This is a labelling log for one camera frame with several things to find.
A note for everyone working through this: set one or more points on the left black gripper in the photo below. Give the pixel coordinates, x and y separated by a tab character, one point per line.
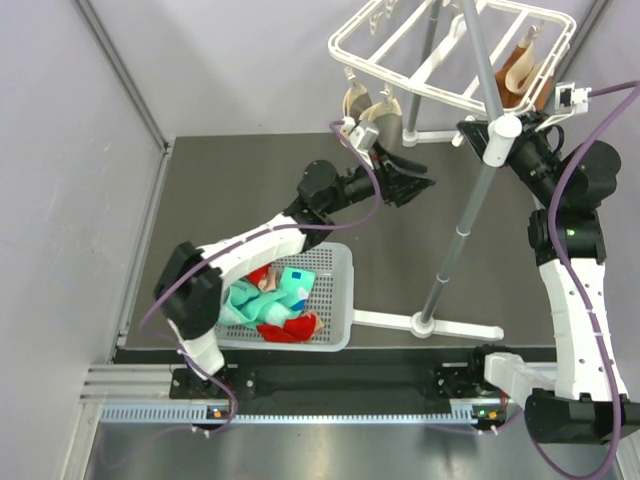
394	188

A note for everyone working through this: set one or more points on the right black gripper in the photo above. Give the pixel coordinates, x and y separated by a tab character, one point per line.
531	121

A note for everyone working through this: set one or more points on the white clip sock hanger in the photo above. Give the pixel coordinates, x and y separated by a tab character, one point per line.
411	64

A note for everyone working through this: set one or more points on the mint green patterned sock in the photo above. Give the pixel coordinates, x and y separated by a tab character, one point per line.
247	306

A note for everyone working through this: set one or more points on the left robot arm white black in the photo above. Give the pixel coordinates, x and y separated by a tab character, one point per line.
195	283

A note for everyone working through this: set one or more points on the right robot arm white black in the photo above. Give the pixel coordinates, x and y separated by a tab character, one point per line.
587	395

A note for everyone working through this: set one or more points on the grey beige sock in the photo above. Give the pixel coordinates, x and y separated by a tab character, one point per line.
387	117

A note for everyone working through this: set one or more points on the orange brown sock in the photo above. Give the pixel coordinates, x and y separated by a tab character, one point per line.
517	74

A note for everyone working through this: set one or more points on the beige cuffed sock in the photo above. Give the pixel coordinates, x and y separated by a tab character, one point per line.
355	101

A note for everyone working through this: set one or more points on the white plastic laundry basket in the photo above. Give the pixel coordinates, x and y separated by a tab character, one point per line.
331	299

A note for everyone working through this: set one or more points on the red sock back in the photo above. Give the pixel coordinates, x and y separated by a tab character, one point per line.
265	278

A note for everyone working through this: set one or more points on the red sock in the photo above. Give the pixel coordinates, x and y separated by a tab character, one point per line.
265	278
298	330

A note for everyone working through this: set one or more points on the red sock front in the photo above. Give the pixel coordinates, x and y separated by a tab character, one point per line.
298	330

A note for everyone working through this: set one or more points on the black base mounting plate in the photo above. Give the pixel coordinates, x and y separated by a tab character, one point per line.
253	382

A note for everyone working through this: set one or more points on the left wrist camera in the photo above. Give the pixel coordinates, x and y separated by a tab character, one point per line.
360	135

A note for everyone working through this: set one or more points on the grey slotted cable duct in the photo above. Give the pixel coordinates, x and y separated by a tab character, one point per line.
203	414

